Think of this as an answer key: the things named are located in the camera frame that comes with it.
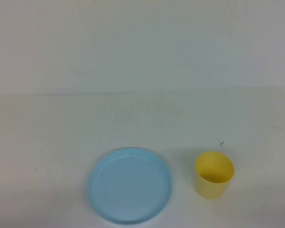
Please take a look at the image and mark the light blue round plate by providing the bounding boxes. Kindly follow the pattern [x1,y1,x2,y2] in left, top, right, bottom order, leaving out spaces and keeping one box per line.
[87,147,174,225]

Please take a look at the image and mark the yellow plastic cup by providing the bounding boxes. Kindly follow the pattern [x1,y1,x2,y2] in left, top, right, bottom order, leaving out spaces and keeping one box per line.
[195,151,236,200]

